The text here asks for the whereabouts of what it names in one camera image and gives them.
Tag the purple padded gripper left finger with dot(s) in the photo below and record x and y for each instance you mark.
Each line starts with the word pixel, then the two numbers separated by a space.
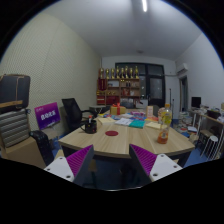
pixel 74 167

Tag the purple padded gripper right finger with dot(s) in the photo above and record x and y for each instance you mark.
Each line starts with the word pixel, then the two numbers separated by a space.
pixel 152 166

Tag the yellow notepad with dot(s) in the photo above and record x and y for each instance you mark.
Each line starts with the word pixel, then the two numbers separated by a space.
pixel 154 125

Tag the teal book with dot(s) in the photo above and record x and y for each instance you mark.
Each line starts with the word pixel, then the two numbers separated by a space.
pixel 137 124

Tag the black mug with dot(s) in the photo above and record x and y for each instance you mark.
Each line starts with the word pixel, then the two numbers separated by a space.
pixel 90 127

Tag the red round coaster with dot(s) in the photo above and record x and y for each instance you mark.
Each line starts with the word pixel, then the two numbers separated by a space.
pixel 111 133

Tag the cardboard box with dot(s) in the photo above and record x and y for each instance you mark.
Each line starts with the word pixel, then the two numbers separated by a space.
pixel 26 152

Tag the white paper booklet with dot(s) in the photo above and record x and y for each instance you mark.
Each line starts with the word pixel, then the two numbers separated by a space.
pixel 124 122

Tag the black office chair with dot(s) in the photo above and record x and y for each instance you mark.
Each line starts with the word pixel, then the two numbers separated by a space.
pixel 74 115

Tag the orange drink plastic bottle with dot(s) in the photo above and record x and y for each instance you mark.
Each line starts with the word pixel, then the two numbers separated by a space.
pixel 165 119

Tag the orange small box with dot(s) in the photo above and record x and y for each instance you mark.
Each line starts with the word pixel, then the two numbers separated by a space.
pixel 149 111

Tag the purple sign board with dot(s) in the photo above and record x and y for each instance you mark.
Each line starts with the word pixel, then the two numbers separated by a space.
pixel 47 115

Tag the white stool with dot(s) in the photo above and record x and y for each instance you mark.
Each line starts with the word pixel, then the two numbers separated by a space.
pixel 210 145

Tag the yellow gift box red ribbon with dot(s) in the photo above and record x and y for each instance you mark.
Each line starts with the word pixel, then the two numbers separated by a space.
pixel 117 109

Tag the black computer monitor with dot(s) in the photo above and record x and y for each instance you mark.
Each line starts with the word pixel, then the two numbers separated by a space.
pixel 195 102

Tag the wooden shelf with trophies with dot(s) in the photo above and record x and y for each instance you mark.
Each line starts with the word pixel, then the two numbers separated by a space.
pixel 118 85

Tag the dark framed window door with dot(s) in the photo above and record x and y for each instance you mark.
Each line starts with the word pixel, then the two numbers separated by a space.
pixel 152 81

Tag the dark brown suitcase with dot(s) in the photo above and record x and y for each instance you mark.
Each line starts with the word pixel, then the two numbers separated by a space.
pixel 14 91

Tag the white air conditioner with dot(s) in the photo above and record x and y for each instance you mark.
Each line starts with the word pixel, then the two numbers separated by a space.
pixel 182 68

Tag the ceiling light tube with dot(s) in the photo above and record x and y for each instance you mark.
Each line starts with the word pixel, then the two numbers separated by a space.
pixel 144 5

